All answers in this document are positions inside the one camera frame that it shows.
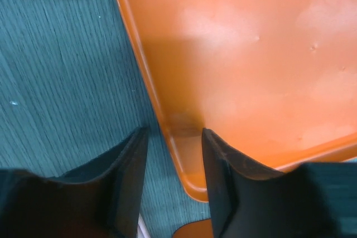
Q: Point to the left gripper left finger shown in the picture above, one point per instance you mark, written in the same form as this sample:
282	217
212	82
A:
100	198

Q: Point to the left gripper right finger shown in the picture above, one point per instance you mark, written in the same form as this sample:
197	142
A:
249	199

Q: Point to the orange box lid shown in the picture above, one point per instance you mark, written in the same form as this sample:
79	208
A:
276	79

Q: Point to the orange chocolate box tray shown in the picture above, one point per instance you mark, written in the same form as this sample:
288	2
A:
197	229

